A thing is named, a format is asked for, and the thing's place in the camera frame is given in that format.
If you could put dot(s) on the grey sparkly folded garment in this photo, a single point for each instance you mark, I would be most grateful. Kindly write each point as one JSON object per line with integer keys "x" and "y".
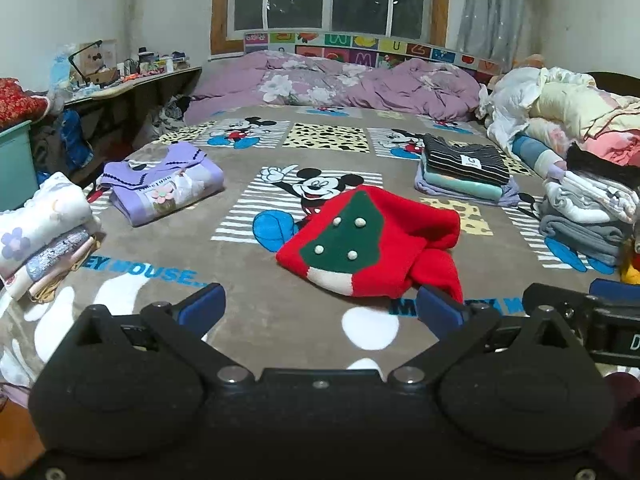
{"x": 60, "y": 252}

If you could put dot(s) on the black white patterned cloth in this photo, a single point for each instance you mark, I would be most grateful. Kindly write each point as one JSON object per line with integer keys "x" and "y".
{"x": 170, "y": 110}

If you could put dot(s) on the cream blanket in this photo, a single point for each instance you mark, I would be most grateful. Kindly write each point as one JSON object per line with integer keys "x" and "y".
{"x": 585, "y": 105}

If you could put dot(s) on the row of small desk items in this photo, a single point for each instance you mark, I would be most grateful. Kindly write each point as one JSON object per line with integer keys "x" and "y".
{"x": 160, "y": 62}

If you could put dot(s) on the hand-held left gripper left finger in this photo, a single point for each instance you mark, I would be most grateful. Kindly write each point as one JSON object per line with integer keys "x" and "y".
{"x": 205, "y": 302}

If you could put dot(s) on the beige folded garment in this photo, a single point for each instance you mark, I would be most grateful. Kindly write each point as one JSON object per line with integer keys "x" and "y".
{"x": 50, "y": 287}

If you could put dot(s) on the colourful letter headboard mat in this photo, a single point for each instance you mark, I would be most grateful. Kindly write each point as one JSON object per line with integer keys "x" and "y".
{"x": 350, "y": 55}

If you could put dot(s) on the purple floral duvet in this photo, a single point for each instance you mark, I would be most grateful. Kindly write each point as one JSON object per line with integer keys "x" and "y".
{"x": 400, "y": 90}

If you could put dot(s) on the white quilted blanket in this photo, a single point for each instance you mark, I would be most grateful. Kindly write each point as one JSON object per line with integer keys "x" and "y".
{"x": 515, "y": 95}

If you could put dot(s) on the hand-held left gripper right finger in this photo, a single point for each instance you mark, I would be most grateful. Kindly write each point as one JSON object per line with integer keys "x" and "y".
{"x": 440, "y": 307}

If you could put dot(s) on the yellow toy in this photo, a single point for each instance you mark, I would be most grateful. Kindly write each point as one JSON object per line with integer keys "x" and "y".
{"x": 631, "y": 270}

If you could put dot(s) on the black desk lamp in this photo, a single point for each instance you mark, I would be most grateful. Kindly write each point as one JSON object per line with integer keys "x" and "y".
{"x": 75, "y": 62}

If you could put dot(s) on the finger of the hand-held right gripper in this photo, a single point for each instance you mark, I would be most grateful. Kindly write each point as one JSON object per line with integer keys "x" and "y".
{"x": 555, "y": 297}
{"x": 617, "y": 290}

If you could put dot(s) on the blue grey rolled garment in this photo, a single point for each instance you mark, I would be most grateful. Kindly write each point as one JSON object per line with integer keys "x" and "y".
{"x": 535, "y": 152}

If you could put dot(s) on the pale patterned curtain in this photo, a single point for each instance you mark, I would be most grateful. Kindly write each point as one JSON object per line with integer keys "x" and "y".
{"x": 495, "y": 10}

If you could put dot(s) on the black striped folded garment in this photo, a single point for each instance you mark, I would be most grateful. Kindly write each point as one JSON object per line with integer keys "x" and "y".
{"x": 465, "y": 160}

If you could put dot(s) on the teal storage box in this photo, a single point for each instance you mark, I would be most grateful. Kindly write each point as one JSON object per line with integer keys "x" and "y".
{"x": 17, "y": 165}

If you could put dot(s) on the wooden desk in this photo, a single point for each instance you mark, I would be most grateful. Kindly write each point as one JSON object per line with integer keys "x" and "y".
{"x": 125, "y": 88}

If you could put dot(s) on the lavender folded garment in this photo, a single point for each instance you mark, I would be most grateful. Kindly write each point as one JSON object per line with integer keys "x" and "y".
{"x": 507, "y": 195}

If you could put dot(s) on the red knitted sweater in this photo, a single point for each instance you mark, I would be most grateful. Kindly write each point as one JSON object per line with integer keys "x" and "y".
{"x": 400, "y": 230}

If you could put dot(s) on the cardboard box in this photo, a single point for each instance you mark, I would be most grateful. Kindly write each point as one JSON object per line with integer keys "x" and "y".
{"x": 102, "y": 55}

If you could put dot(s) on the person's maroon clothing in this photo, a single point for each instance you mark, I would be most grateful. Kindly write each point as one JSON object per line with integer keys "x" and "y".
{"x": 622, "y": 400}

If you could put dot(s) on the brown cartoon printed blanket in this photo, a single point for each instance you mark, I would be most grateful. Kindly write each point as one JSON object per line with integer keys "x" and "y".
{"x": 240, "y": 260}

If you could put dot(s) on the purple folded sweater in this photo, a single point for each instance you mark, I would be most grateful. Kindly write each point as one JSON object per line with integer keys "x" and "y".
{"x": 150, "y": 200}

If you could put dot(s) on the white floral folded garment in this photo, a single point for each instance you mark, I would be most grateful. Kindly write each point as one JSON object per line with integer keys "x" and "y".
{"x": 45, "y": 215}

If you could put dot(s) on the light blue plastic bag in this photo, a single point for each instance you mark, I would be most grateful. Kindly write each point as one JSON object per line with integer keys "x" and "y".
{"x": 60, "y": 72}

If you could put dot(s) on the red patterned cloth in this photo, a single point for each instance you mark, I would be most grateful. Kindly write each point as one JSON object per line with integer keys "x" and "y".
{"x": 20, "y": 102}

